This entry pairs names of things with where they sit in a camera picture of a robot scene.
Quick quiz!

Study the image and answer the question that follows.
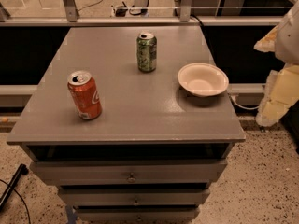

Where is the red coke can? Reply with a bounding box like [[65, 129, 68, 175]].
[[67, 70, 102, 120]]

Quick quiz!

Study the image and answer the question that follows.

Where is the white paper bowl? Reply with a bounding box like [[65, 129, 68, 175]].
[[178, 63, 229, 97]]

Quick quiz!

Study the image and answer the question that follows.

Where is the grey drawer cabinet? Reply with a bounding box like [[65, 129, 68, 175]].
[[7, 26, 245, 211]]

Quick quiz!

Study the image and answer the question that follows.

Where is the top grey drawer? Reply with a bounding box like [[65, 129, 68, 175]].
[[30, 160, 227, 186]]

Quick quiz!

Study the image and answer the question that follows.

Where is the bottom grey drawer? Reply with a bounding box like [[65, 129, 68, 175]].
[[76, 207, 199, 222]]

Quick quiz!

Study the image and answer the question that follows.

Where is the white cable right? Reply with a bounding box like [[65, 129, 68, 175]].
[[229, 94, 261, 111]]

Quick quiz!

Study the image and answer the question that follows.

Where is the metal rail frame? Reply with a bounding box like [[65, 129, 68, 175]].
[[0, 0, 298, 27]]

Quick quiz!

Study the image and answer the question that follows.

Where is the middle grey drawer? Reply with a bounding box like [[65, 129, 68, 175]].
[[58, 189, 210, 206]]

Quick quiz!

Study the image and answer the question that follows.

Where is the black floor cable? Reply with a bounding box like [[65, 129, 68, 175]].
[[0, 179, 32, 224]]

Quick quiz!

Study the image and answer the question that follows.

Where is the grey drawer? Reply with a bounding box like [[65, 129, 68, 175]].
[[58, 189, 210, 206], [76, 207, 199, 222], [30, 160, 227, 186]]

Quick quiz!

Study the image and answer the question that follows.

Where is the black rod on floor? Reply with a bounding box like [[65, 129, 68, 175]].
[[0, 164, 28, 211]]

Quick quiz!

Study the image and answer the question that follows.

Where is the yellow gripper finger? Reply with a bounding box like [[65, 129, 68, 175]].
[[256, 63, 299, 127], [253, 26, 278, 52]]

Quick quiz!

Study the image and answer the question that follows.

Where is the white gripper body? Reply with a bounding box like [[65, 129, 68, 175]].
[[275, 0, 299, 64]]

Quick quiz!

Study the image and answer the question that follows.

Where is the green soda can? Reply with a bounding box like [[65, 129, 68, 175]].
[[136, 32, 157, 72]]

